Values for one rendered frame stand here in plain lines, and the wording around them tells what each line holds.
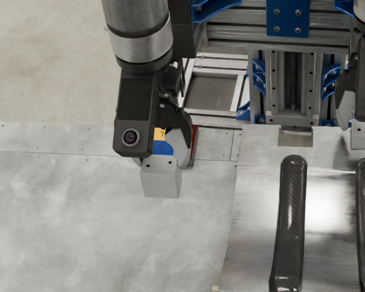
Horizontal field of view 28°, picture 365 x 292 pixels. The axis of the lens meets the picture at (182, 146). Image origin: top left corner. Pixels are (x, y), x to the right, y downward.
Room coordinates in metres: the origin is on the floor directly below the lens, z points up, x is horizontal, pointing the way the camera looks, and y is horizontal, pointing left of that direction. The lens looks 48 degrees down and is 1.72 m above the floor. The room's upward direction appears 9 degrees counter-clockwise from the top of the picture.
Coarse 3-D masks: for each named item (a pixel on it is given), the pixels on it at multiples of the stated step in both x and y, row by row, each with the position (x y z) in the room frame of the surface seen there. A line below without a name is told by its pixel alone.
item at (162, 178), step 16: (160, 144) 0.72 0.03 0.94; (144, 160) 0.68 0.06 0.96; (160, 160) 0.67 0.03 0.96; (176, 160) 0.67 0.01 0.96; (144, 176) 0.66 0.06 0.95; (160, 176) 0.65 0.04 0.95; (176, 176) 0.65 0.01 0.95; (144, 192) 0.66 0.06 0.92; (160, 192) 0.65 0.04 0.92; (176, 192) 0.65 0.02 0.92
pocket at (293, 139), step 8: (280, 128) 0.77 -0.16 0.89; (280, 136) 0.77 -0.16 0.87; (288, 136) 0.76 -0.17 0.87; (296, 136) 0.76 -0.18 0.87; (304, 136) 0.76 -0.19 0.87; (312, 136) 0.75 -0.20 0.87; (280, 144) 0.76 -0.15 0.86; (288, 144) 0.75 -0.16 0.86; (296, 144) 0.75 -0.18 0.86; (304, 144) 0.75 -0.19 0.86; (312, 144) 0.75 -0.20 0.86
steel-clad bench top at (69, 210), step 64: (0, 128) 0.95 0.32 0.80; (64, 128) 0.93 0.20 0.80; (0, 192) 0.80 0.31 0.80; (64, 192) 0.78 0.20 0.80; (128, 192) 0.76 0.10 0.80; (192, 192) 0.74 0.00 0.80; (0, 256) 0.67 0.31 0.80; (64, 256) 0.65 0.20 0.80; (128, 256) 0.63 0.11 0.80; (192, 256) 0.62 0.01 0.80
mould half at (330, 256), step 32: (256, 128) 0.77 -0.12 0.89; (320, 128) 0.75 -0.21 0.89; (256, 160) 0.71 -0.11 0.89; (320, 160) 0.69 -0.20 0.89; (352, 160) 0.68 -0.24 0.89; (256, 192) 0.65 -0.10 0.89; (320, 192) 0.63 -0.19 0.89; (352, 192) 0.62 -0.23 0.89; (256, 224) 0.60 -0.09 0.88; (320, 224) 0.58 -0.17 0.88; (352, 224) 0.57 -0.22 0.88; (256, 256) 0.53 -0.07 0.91; (320, 256) 0.52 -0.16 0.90; (352, 256) 0.51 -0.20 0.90; (224, 288) 0.47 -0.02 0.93; (256, 288) 0.47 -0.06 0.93; (320, 288) 0.45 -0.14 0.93; (352, 288) 0.45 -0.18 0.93
